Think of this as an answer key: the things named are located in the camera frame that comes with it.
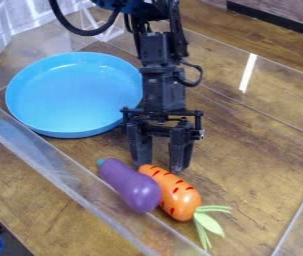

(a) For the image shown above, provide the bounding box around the clear acrylic stand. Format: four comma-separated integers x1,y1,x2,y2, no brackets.
79,1,124,42

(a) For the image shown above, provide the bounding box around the purple toy eggplant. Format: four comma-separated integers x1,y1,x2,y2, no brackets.
97,158,161,213

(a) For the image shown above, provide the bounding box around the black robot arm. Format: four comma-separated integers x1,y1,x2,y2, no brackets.
92,0,204,173

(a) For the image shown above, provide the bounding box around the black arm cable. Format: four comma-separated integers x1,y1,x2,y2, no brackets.
47,0,124,37

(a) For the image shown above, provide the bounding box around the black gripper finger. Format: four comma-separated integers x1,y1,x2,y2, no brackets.
127,123,152,166
168,127,194,173

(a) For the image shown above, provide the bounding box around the dark board in background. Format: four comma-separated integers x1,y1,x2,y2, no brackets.
226,0,303,34

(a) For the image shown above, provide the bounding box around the blue round plate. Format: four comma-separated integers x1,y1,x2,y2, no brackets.
5,52,141,138

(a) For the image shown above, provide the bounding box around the clear acrylic tray wall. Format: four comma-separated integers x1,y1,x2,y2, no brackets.
0,86,212,256

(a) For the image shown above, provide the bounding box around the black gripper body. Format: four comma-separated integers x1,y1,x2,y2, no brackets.
121,65,203,140

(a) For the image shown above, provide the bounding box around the orange toy carrot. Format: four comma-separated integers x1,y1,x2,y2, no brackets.
139,164,231,250

